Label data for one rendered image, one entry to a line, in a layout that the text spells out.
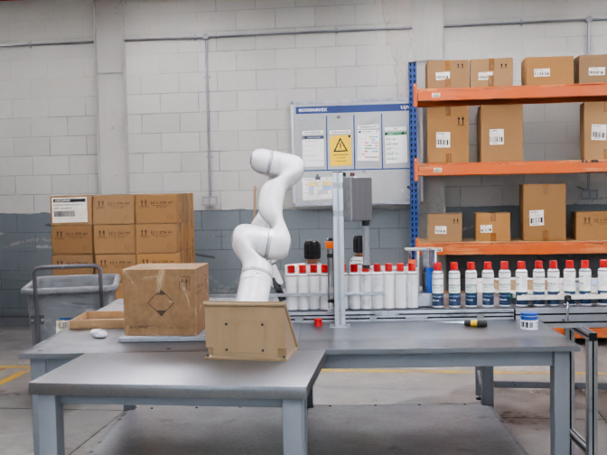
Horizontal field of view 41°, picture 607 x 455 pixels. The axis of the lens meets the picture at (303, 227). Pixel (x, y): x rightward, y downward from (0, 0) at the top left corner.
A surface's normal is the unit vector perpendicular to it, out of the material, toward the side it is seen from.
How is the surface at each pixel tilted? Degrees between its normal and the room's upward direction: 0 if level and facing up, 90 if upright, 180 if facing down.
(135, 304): 90
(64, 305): 93
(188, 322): 90
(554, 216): 90
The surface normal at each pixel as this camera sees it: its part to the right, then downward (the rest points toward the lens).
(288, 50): -0.14, 0.05
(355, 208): 0.81, 0.01
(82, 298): 0.19, 0.11
